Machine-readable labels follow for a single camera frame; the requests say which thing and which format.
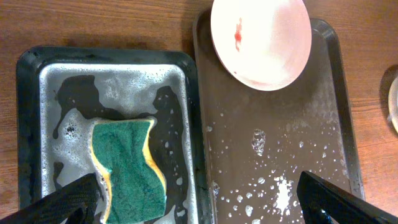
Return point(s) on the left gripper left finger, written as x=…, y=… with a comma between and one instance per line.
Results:
x=74, y=203

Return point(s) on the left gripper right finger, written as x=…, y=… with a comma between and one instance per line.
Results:
x=324, y=202

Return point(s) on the green and yellow sponge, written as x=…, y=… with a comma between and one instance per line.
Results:
x=135, y=188

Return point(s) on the brown plastic serving tray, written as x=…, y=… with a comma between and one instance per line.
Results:
x=257, y=143

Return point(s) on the black soapy water tray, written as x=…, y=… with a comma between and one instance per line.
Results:
x=63, y=91

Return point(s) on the white plate with red stain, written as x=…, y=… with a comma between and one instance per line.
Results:
x=265, y=44

